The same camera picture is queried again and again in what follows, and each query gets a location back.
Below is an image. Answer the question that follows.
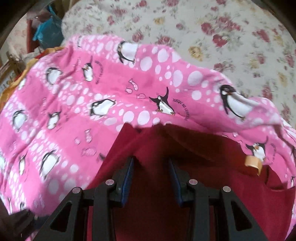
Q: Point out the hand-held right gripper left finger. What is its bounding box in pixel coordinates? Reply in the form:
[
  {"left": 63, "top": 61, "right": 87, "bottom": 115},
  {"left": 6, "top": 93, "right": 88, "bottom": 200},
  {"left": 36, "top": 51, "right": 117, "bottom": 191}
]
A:
[{"left": 35, "top": 156, "right": 136, "bottom": 241}]

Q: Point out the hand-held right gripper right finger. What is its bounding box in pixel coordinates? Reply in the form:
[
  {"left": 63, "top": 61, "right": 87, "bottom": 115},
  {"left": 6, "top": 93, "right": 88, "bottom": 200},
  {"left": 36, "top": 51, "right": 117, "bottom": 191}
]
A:
[{"left": 168, "top": 158, "right": 269, "bottom": 241}]

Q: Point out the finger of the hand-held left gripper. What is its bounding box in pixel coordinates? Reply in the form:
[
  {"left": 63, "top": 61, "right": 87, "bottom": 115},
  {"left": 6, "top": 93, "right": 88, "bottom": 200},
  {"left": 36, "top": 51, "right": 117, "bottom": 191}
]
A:
[{"left": 10, "top": 209, "right": 37, "bottom": 241}]

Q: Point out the dark red long-sleeved shirt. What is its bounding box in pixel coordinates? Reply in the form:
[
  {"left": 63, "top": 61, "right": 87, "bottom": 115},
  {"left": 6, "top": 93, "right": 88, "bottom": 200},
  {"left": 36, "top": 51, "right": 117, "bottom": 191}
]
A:
[{"left": 87, "top": 123, "right": 294, "bottom": 241}]

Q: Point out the pink penguin print blanket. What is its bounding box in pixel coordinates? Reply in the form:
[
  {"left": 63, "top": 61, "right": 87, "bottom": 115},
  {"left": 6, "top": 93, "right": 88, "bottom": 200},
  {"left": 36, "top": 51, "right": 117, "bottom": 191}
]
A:
[{"left": 0, "top": 34, "right": 296, "bottom": 241}]

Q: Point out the yellow orange cloth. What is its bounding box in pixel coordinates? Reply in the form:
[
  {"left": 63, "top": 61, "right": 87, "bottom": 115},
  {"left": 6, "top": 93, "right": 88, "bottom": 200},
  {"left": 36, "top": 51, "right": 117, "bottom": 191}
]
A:
[{"left": 0, "top": 46, "right": 64, "bottom": 107}]

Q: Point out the blue plastic bag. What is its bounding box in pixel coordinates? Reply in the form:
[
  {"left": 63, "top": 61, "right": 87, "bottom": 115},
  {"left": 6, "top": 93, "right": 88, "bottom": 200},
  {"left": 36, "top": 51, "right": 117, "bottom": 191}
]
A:
[{"left": 33, "top": 17, "right": 64, "bottom": 48}]

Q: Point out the red cloth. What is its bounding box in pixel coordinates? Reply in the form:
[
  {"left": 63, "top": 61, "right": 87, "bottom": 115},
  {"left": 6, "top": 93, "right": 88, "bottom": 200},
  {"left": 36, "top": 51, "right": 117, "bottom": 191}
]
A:
[{"left": 26, "top": 19, "right": 38, "bottom": 55}]

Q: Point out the floral pillow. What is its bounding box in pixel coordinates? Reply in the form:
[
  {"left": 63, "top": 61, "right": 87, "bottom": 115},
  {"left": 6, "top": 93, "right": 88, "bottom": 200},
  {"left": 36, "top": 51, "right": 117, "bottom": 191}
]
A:
[{"left": 5, "top": 21, "right": 29, "bottom": 61}]

